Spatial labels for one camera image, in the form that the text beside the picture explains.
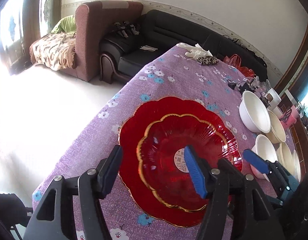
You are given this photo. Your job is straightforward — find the large white foam bowl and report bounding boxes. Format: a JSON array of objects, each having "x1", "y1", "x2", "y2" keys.
[{"x1": 292, "y1": 150, "x2": 301, "y2": 182}]

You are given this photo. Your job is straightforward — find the cream ribbed plastic bowl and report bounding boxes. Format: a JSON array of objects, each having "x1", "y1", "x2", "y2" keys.
[{"x1": 276, "y1": 142, "x2": 295, "y2": 175}]

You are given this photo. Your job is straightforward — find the small white foam bowl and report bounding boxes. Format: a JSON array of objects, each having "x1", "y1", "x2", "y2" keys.
[{"x1": 250, "y1": 134, "x2": 278, "y2": 181}]

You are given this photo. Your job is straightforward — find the small red gold-rimmed plate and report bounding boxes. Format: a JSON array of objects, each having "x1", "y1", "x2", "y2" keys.
[{"x1": 136, "y1": 114, "x2": 233, "y2": 212}]

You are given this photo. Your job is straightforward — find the large red glass plate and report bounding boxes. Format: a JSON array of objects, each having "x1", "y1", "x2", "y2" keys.
[{"x1": 119, "y1": 97, "x2": 243, "y2": 228}]

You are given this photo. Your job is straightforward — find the pink knit-sleeved thermos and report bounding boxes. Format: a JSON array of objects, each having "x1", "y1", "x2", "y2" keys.
[{"x1": 279, "y1": 105, "x2": 300, "y2": 129}]

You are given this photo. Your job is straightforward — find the black round device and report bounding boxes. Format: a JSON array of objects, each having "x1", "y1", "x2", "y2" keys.
[{"x1": 234, "y1": 81, "x2": 255, "y2": 95}]

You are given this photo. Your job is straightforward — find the small black adapter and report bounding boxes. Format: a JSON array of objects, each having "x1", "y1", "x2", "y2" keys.
[{"x1": 227, "y1": 80, "x2": 236, "y2": 90}]

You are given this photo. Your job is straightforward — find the red plastic bag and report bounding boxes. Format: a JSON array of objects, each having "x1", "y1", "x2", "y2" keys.
[{"x1": 223, "y1": 54, "x2": 255, "y2": 77}]

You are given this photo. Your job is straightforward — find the leopard print pouch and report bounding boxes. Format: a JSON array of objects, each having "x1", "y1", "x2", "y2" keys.
[{"x1": 195, "y1": 56, "x2": 219, "y2": 66}]

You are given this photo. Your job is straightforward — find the purple floral tablecloth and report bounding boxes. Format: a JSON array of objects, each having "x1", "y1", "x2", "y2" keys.
[{"x1": 33, "y1": 47, "x2": 256, "y2": 239}]

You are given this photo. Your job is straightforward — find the white gloves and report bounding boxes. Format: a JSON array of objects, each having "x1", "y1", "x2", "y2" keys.
[{"x1": 176, "y1": 42, "x2": 213, "y2": 59}]

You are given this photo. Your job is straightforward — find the floral blanket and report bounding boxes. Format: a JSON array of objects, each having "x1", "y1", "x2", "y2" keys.
[{"x1": 29, "y1": 33, "x2": 76, "y2": 71}]

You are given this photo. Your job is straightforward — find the black leather sofa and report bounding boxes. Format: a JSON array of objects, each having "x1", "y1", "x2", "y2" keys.
[{"x1": 99, "y1": 10, "x2": 268, "y2": 83}]

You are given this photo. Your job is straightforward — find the green pillow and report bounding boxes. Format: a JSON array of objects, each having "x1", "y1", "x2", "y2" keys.
[{"x1": 51, "y1": 15, "x2": 77, "y2": 34}]

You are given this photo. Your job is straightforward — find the maroon armchair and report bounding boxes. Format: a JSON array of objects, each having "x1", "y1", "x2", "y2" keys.
[{"x1": 75, "y1": 0, "x2": 143, "y2": 81}]

